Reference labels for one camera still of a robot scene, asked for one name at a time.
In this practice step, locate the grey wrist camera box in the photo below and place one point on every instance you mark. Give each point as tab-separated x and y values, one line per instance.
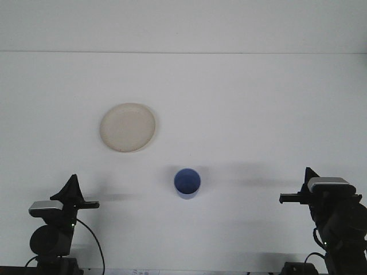
329	182
46	205

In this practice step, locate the pale round plate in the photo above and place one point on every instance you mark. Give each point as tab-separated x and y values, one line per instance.
127	127

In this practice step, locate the pale blue cup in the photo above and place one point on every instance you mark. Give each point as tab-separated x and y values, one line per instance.
187	183

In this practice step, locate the white printed paper sheet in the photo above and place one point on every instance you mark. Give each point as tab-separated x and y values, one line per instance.
134	272

